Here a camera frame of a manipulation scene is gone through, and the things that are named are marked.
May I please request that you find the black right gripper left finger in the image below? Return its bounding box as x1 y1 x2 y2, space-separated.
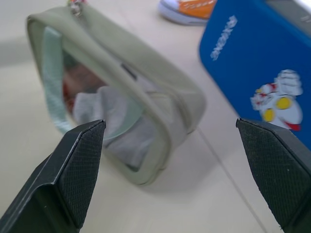
0 119 107 233

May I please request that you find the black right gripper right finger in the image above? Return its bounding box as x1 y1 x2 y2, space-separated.
235 117 311 233

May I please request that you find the green clear zipper pouch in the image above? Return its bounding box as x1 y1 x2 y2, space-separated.
26 4 207 186

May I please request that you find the blue case with cartoon robot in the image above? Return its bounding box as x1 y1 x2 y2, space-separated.
198 0 311 139

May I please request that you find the silver zipper pull with charm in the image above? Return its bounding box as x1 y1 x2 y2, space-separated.
68 0 87 17

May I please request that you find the orange and white sneaker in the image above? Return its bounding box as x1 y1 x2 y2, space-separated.
157 0 217 26

